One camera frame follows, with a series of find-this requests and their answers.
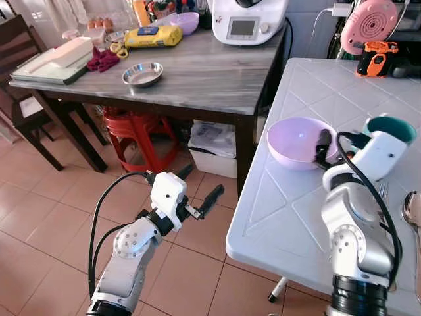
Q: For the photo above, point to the large lilac plastic bowl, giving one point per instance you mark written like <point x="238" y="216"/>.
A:
<point x="293" y="141"/>

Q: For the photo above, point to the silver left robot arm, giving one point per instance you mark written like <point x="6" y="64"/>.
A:
<point x="131" y="247"/>

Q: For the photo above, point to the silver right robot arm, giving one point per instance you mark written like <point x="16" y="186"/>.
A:
<point x="352" y="230"/>

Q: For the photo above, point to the white storage box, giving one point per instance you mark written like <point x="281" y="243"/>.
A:
<point x="214" y="148"/>

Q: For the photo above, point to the red plastic stool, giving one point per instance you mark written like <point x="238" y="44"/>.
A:
<point x="138" y="135"/>

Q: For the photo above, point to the white plastic folding table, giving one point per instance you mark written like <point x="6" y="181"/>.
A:
<point x="296" y="210"/>

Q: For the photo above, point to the teal mug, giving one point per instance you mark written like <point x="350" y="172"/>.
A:
<point x="395" y="126"/>

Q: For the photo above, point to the steel fork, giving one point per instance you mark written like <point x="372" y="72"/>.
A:
<point x="383" y="194"/>

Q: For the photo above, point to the orange and black tool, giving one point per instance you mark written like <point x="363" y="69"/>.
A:
<point x="376" y="60"/>

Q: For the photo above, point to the dark wood grey-top table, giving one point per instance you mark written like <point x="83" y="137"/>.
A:
<point x="210" y="79"/>

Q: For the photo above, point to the steel spoon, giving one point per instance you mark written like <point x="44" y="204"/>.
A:
<point x="413" y="209"/>

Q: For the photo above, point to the small steel bowl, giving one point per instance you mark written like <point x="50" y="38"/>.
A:
<point x="143" y="74"/>

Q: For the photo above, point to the pink round appliance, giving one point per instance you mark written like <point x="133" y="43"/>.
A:
<point x="368" y="26"/>

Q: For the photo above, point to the white kitchen machine with display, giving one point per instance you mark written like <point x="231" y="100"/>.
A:
<point x="250" y="26"/>

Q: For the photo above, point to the maroon cloth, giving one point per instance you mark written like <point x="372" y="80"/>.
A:
<point x="102" y="60"/>

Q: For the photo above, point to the small purple bowl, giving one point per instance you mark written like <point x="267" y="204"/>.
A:
<point x="186" y="23"/>

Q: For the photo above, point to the orange bottle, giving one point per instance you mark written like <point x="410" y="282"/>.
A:
<point x="141" y="13"/>

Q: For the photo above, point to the white flat tray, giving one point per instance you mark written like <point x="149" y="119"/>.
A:
<point x="49" y="62"/>

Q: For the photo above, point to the dark wooden chair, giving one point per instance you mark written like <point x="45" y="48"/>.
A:
<point x="23" y="66"/>

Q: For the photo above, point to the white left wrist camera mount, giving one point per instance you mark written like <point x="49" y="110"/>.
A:
<point x="168" y="191"/>

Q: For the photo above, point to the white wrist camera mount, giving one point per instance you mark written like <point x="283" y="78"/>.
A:
<point x="168" y="191"/>
<point x="378" y="157"/>

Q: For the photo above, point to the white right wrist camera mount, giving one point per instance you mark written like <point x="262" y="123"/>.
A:
<point x="378" y="157"/>

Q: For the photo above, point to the white wall charger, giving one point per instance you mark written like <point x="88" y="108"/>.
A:
<point x="342" y="10"/>

